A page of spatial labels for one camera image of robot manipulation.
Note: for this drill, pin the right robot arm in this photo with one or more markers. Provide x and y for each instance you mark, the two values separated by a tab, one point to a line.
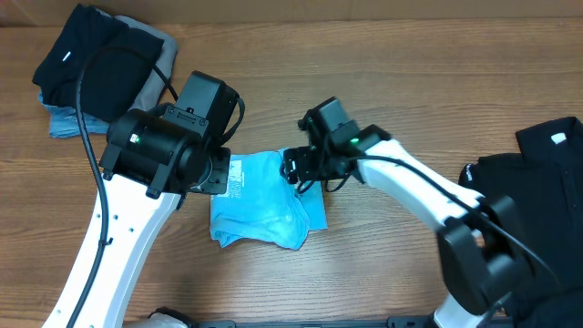
482	263

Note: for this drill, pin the folded grey garment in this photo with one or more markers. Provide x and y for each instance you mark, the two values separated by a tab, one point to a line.
149	95

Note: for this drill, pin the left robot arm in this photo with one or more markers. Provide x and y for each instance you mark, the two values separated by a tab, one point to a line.
152	161

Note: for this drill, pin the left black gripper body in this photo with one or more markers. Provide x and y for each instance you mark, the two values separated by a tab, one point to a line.
217	180

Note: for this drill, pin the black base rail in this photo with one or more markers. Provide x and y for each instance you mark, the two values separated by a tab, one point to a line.
165	317

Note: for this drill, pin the folded black garment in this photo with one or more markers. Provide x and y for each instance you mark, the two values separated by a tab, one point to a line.
114	58

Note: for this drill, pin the black garment at right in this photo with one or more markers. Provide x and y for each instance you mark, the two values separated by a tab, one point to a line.
544	179

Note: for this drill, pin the folded blue jeans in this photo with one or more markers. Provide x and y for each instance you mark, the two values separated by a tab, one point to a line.
63	121

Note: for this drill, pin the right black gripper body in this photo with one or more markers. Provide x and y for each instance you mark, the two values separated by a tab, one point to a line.
294	165

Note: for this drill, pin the light blue printed t-shirt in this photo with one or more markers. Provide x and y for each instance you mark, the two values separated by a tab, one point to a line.
259	204

